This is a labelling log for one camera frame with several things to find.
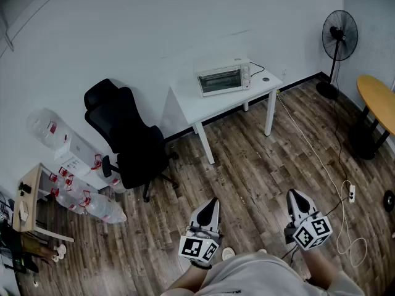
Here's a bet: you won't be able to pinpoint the small black fan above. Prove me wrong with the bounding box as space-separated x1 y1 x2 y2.
0 191 15 224

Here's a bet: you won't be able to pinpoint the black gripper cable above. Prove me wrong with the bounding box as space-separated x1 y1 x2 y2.
280 195 351 266

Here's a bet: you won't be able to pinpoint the small black device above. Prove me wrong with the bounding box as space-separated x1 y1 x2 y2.
17 181 33 197

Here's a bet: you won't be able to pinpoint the black wristband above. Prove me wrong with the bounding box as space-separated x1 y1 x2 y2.
189 259 213 270

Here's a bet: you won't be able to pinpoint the black pedestal fan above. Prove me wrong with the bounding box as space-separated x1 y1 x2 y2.
315 9 359 101

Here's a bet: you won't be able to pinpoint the white rectangular table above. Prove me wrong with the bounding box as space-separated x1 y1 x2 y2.
168 59 283 165

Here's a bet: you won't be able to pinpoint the white extension cable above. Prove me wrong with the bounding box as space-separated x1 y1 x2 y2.
275 91 368 269

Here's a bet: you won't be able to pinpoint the clear water jug red handle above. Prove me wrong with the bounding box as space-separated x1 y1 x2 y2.
58 166 99 197
91 154 128 194
49 173 86 215
78 189 128 225
25 107 72 151

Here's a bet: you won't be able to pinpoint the small light wooden table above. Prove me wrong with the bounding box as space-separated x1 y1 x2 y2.
12 162 75 243

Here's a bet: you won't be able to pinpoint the small white box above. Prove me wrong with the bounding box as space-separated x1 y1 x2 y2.
18 200 30 224

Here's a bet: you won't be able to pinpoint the black headrest office chair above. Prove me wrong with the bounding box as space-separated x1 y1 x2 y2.
83 78 180 204

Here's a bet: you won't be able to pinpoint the person's right forearm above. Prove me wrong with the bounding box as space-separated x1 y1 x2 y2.
301 247 339 291

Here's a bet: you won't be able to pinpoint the white oven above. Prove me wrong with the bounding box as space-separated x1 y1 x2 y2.
193 57 252 99

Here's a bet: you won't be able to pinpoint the round wooden table black legs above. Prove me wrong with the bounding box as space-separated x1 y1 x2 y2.
348 74 395 161

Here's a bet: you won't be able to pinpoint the person's left forearm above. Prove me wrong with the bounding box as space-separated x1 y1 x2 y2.
160 262 214 296

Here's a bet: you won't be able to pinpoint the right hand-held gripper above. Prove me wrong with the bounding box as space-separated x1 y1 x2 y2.
283 189 333 252

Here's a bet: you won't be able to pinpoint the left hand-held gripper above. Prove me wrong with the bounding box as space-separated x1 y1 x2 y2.
178 197 223 265

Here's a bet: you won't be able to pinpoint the black fan cable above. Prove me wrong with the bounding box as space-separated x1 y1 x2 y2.
332 72 351 184

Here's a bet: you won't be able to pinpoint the person's white shirt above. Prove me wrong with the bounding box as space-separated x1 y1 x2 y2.
197 251 367 296

